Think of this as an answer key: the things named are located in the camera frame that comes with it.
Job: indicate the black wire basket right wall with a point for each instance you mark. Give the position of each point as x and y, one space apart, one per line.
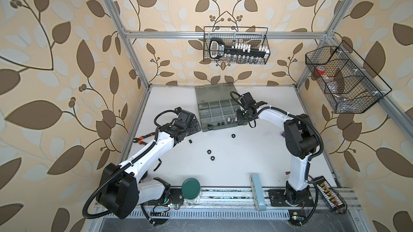
351 85

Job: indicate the light blue block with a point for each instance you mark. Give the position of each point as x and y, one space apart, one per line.
258 193

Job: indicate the green lid glass jar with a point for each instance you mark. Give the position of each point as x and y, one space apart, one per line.
191 191

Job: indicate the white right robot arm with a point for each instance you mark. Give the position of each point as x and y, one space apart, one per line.
303 141

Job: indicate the black wire basket back wall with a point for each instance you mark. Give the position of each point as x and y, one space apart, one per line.
255 36

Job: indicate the socket set rail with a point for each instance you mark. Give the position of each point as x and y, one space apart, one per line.
218 49

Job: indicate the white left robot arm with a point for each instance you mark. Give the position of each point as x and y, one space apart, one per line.
121 188

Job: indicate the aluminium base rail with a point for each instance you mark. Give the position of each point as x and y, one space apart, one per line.
233 203

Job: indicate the orange handled pliers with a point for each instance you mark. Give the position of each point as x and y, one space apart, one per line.
140 140

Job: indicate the black wire basket wall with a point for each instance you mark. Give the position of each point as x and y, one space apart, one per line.
255 36
351 85

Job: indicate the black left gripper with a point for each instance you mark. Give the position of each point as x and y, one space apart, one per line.
193 130

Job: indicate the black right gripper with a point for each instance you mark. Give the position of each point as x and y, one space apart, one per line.
240 118

